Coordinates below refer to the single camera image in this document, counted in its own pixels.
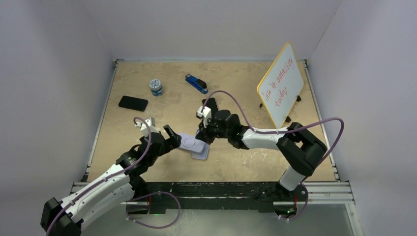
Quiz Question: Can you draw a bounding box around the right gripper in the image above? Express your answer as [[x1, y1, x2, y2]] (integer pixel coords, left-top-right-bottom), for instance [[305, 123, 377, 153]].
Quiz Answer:
[[196, 117, 230, 146]]

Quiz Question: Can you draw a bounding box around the lilac phone case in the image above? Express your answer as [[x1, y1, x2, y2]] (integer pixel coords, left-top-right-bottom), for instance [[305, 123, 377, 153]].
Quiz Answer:
[[178, 133, 206, 153], [190, 144, 209, 160]]

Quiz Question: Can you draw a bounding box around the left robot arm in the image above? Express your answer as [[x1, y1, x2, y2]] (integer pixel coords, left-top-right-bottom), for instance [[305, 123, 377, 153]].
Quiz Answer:
[[40, 122, 182, 236]]

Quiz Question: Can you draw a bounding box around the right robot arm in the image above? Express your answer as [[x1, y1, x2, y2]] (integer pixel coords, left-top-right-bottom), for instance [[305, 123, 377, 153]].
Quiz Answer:
[[196, 106, 327, 200]]

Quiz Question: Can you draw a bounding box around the phone in pink case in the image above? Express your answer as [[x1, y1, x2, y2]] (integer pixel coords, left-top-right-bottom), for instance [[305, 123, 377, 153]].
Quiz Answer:
[[206, 97, 219, 116]]

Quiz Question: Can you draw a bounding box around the blue stapler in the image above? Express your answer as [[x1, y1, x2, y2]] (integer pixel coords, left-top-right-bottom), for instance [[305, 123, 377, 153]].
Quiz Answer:
[[185, 74, 208, 94]]

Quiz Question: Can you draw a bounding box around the blue white jar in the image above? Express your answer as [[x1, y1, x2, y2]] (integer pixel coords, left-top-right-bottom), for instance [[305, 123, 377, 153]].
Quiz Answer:
[[149, 79, 163, 96]]

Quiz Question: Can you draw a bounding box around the yellow framed whiteboard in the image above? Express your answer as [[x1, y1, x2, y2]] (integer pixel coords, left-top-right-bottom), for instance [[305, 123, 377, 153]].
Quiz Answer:
[[257, 42, 304, 128]]

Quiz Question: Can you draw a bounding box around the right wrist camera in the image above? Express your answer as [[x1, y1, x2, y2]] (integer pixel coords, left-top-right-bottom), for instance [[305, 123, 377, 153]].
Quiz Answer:
[[196, 106, 212, 127]]

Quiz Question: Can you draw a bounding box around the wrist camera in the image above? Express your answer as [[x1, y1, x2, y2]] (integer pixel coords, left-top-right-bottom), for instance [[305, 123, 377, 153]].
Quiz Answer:
[[196, 106, 212, 127], [134, 117, 160, 137]]

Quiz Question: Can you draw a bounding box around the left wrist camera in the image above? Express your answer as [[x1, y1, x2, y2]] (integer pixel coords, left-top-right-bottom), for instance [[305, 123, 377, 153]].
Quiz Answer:
[[134, 117, 160, 137]]

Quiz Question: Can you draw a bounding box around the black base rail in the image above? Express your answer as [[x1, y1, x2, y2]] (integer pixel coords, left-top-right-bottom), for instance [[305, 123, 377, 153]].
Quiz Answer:
[[127, 181, 308, 217]]

